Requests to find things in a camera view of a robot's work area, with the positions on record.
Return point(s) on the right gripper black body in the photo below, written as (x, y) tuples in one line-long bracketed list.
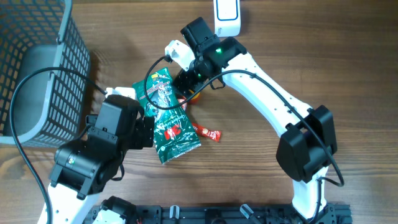
[(193, 78)]

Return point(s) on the grey plastic mesh basket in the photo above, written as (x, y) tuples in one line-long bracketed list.
[(38, 38)]

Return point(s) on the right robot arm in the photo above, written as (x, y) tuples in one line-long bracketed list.
[(307, 139)]

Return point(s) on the sauce bottle green cap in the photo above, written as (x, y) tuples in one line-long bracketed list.
[(194, 99)]

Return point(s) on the red coffee stick sachet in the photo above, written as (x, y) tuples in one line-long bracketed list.
[(207, 133)]

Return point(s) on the dark green snack bag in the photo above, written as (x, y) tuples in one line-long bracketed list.
[(174, 134)]

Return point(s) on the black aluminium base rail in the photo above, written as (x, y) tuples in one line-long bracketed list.
[(332, 213)]

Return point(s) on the small red white candy pack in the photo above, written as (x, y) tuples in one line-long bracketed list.
[(184, 106)]

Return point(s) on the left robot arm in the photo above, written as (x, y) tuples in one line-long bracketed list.
[(84, 166)]

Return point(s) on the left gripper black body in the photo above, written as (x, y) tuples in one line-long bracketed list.
[(142, 137)]

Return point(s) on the white barcode scanner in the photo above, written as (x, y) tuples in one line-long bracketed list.
[(227, 17)]

